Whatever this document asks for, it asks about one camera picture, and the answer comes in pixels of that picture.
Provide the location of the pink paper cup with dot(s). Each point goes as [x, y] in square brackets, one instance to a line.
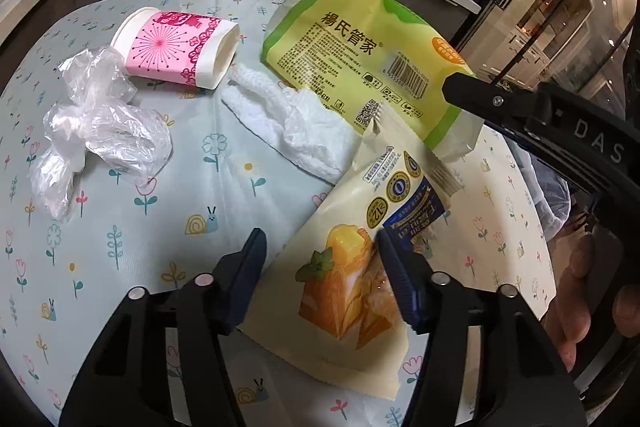
[170, 44]

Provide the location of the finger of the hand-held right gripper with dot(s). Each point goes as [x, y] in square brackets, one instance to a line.
[495, 102]

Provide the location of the crumpled white paper towel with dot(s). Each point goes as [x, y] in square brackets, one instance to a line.
[300, 132]

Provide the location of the glass sliding door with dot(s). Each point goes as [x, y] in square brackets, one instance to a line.
[550, 7]

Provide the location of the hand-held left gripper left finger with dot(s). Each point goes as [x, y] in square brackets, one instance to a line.
[247, 277]

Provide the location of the yellow-green plastic package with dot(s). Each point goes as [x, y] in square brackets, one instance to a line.
[340, 42]

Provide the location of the clear plastic bag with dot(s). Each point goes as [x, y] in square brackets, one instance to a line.
[110, 127]

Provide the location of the person's right hand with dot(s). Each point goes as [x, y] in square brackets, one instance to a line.
[570, 322]

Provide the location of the trash bin with white liner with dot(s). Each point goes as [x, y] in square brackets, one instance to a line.
[547, 192]

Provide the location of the beige snack pouch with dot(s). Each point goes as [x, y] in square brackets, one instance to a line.
[340, 287]

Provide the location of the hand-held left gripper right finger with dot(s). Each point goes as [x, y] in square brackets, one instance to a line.
[400, 277]

